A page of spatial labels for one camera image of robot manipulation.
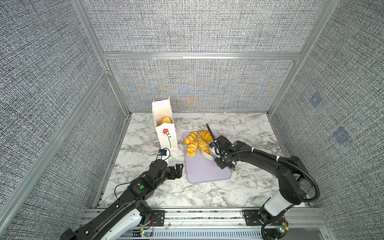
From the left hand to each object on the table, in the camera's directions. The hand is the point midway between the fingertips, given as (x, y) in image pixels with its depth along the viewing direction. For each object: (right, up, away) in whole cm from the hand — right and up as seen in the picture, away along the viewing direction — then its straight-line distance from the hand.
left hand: (176, 165), depth 79 cm
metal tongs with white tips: (+19, +3, +9) cm, 21 cm away
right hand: (+25, 0, +10) cm, 27 cm away
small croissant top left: (+7, +13, +22) cm, 27 cm away
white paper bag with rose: (-11, +28, +21) cm, 37 cm away
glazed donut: (-9, +25, +21) cm, 34 cm away
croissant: (+16, +8, +18) cm, 25 cm away
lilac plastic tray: (+14, -5, +12) cm, 19 cm away
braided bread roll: (+8, +7, +16) cm, 19 cm away
